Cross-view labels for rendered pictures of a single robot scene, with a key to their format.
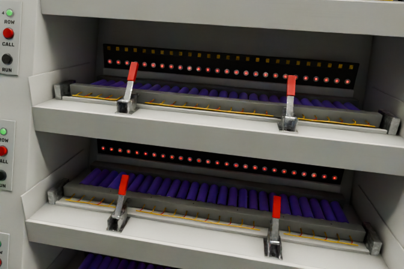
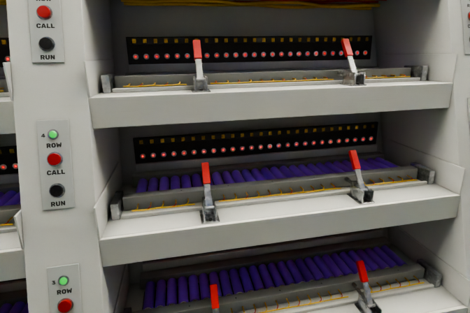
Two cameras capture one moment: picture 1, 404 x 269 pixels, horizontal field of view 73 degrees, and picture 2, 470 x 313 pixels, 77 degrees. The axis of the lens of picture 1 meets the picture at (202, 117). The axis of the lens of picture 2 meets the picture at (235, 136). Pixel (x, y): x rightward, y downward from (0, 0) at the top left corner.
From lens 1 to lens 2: 24 cm
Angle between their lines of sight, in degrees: 18
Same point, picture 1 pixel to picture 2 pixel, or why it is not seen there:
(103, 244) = not seen: outside the picture
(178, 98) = (249, 188)
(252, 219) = (336, 288)
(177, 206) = (265, 298)
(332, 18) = (382, 100)
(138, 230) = not seen: outside the picture
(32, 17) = (84, 135)
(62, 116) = (140, 242)
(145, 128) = (238, 232)
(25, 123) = (93, 262)
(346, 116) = (393, 174)
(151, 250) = not seen: outside the picture
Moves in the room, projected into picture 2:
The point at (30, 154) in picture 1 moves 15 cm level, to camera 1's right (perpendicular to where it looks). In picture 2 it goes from (103, 297) to (206, 274)
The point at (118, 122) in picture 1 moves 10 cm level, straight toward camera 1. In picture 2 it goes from (209, 233) to (250, 251)
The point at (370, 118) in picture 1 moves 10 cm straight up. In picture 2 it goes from (410, 172) to (406, 122)
